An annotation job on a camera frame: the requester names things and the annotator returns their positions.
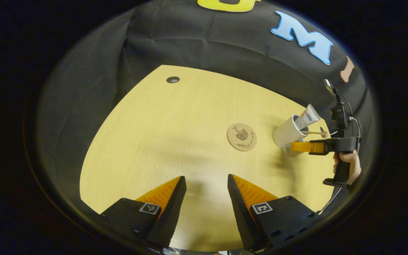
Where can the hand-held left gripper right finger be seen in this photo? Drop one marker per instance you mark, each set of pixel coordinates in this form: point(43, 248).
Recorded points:
point(241, 216)

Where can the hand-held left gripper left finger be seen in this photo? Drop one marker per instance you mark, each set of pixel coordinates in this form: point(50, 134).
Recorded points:
point(170, 216)

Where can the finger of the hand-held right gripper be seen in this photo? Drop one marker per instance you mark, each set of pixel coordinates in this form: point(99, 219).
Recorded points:
point(306, 147)

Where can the white toothbrush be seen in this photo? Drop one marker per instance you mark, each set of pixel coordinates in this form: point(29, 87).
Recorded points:
point(312, 133)

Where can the white toothpaste tube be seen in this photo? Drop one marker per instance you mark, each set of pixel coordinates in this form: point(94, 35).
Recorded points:
point(308, 117)

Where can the round cork coaster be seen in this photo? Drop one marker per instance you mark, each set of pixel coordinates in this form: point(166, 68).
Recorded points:
point(241, 141)

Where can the wooden desktop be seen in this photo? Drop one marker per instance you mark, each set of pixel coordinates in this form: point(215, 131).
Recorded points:
point(154, 134)

